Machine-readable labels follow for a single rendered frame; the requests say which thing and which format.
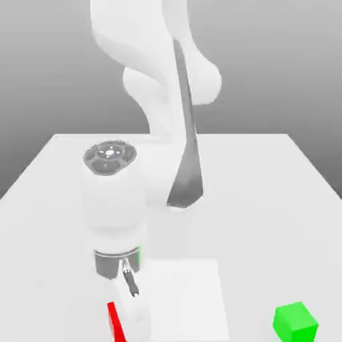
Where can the small red cube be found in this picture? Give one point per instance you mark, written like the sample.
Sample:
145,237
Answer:
115,323

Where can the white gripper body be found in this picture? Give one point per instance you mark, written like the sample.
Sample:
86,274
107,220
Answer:
133,315

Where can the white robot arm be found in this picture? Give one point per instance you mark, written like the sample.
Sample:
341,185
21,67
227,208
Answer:
160,107

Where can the small green cube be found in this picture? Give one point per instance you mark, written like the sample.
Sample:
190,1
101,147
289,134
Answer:
294,323

